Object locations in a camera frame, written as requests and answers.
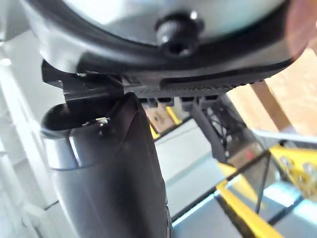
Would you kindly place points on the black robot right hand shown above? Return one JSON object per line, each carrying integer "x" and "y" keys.
{"x": 111, "y": 173}

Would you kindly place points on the white plastic bin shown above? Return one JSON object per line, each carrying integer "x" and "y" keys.
{"x": 15, "y": 124}

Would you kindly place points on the brown box red label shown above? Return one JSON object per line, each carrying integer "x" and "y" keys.
{"x": 247, "y": 148}

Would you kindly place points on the round silver metal disc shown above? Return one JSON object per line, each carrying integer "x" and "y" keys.
{"x": 287, "y": 164}
{"x": 309, "y": 172}

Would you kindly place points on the brown cardboard carton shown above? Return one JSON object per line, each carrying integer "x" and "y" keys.
{"x": 284, "y": 99}

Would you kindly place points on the black shelf frame strut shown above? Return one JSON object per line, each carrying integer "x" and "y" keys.
{"x": 232, "y": 124}

